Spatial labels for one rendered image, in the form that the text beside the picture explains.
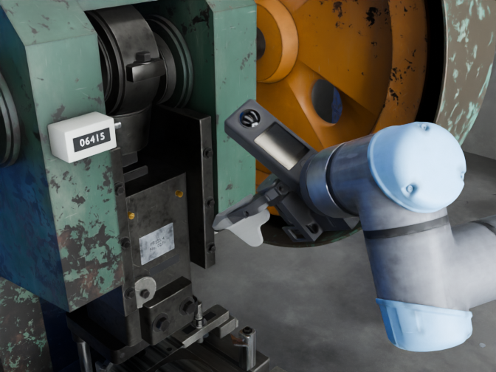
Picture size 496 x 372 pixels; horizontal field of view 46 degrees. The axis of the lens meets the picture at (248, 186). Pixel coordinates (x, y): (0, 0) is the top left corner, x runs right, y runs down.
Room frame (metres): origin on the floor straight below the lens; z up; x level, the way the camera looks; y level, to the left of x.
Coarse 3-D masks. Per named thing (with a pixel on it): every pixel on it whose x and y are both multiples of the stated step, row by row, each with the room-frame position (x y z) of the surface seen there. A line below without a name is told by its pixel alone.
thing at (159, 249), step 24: (144, 168) 0.87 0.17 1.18; (168, 168) 0.89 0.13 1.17; (144, 192) 0.81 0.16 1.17; (168, 192) 0.85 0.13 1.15; (144, 216) 0.81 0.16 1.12; (168, 216) 0.85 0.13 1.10; (144, 240) 0.80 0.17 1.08; (168, 240) 0.84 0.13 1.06; (144, 264) 0.80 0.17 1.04; (168, 264) 0.84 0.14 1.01; (144, 288) 0.79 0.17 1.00; (168, 288) 0.82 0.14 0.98; (96, 312) 0.83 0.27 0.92; (144, 312) 0.78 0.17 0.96; (168, 312) 0.80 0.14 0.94; (192, 312) 0.82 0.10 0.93; (120, 336) 0.79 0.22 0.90; (144, 336) 0.78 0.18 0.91
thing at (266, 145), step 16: (240, 112) 0.62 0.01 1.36; (256, 112) 0.62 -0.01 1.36; (224, 128) 0.62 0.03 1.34; (240, 128) 0.60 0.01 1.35; (256, 128) 0.61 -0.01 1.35; (272, 128) 0.61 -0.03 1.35; (288, 128) 0.61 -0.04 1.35; (240, 144) 0.61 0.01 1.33; (256, 144) 0.59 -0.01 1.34; (272, 144) 0.59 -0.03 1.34; (288, 144) 0.59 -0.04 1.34; (304, 144) 0.59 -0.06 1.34; (272, 160) 0.58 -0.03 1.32; (288, 160) 0.58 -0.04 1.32; (304, 160) 0.58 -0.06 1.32; (288, 176) 0.56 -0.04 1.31
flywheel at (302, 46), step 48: (288, 0) 1.11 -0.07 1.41; (336, 0) 1.04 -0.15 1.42; (384, 0) 0.98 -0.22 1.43; (432, 0) 0.91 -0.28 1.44; (288, 48) 1.08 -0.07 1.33; (336, 48) 1.04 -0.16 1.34; (384, 48) 0.97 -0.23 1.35; (432, 48) 0.90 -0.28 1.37; (288, 96) 1.11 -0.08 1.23; (384, 96) 0.97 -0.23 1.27; (432, 96) 0.91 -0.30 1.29; (336, 144) 1.03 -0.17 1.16
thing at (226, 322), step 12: (204, 312) 1.04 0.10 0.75; (216, 312) 1.04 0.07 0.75; (228, 312) 1.04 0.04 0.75; (192, 324) 0.99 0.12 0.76; (204, 324) 0.99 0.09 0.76; (216, 324) 1.01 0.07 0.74; (228, 324) 1.03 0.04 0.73; (180, 336) 0.96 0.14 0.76; (192, 336) 0.96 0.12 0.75; (216, 336) 1.01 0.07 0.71
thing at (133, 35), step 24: (96, 24) 0.83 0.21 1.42; (120, 24) 0.83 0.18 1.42; (144, 24) 0.86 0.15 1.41; (120, 48) 0.81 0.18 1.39; (144, 48) 0.83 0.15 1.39; (120, 72) 0.80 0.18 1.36; (144, 72) 0.81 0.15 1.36; (120, 96) 0.81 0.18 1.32; (144, 96) 0.84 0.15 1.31; (120, 120) 0.83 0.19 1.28; (144, 120) 0.86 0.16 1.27; (120, 144) 0.83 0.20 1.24; (144, 144) 0.86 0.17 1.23
